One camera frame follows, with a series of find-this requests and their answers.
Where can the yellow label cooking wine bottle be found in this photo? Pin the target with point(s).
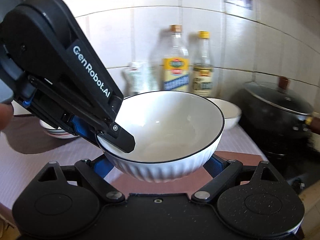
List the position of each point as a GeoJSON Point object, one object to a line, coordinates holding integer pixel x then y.
{"type": "Point", "coordinates": [170, 61]}

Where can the white ribbed bowl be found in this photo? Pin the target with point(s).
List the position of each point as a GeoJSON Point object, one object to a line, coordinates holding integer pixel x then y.
{"type": "Point", "coordinates": [231, 112]}
{"type": "Point", "coordinates": [175, 134]}

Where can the wooden wok handle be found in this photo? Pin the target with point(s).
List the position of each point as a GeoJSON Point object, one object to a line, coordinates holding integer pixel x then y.
{"type": "Point", "coordinates": [313, 123]}

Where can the left hand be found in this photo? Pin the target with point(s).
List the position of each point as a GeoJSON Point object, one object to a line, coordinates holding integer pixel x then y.
{"type": "Point", "coordinates": [6, 114]}

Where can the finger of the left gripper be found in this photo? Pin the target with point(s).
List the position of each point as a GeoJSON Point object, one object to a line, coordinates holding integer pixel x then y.
{"type": "Point", "coordinates": [84, 130]}
{"type": "Point", "coordinates": [112, 137]}

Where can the black wok with lid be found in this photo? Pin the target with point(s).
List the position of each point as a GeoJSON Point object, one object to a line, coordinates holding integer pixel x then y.
{"type": "Point", "coordinates": [274, 117]}

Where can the white green seasoning bag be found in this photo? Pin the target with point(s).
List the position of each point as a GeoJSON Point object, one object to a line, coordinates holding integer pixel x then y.
{"type": "Point", "coordinates": [138, 78]}

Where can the striped patterned table mat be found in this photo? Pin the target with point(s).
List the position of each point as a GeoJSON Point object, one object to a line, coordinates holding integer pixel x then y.
{"type": "Point", "coordinates": [26, 149]}

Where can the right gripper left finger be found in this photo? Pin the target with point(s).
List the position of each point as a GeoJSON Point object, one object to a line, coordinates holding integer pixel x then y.
{"type": "Point", "coordinates": [63, 200]}

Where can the white vinegar bottle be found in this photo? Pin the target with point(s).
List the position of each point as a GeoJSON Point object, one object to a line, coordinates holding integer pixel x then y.
{"type": "Point", "coordinates": [202, 70]}

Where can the white pink patterned plate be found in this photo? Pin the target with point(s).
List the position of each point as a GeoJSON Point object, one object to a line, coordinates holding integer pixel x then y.
{"type": "Point", "coordinates": [57, 133]}

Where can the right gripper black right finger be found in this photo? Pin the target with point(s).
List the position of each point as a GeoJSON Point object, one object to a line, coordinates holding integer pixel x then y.
{"type": "Point", "coordinates": [251, 200]}

